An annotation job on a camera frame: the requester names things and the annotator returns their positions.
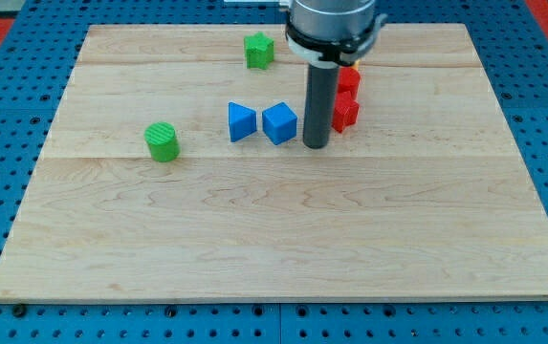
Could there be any wooden board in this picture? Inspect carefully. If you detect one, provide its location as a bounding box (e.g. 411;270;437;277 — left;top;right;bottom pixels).
0;24;548;304

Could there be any green cylinder block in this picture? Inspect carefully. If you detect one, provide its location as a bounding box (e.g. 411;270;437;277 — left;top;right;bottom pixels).
143;121;180;162

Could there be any red star block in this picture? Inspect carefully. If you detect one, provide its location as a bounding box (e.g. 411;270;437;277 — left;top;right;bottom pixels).
332;92;360;133

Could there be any black white tool mount ring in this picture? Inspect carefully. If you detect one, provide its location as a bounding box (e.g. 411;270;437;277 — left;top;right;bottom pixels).
285;12;387;67

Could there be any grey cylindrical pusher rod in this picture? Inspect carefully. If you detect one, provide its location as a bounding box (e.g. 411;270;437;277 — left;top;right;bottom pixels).
302;65;340;149

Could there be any blue cube block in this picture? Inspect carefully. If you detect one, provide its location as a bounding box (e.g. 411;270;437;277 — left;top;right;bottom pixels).
262;102;297;145

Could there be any red cylinder block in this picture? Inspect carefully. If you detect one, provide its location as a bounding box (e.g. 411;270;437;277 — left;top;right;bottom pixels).
337;67;362;99

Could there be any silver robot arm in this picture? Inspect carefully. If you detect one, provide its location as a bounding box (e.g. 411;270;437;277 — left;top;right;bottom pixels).
285;0;387;149

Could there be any blue triangle block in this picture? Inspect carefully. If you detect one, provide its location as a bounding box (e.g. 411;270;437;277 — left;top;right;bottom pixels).
228;102;257;142

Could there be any green star block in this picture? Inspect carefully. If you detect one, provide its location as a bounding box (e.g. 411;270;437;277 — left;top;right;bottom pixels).
244;32;274;70

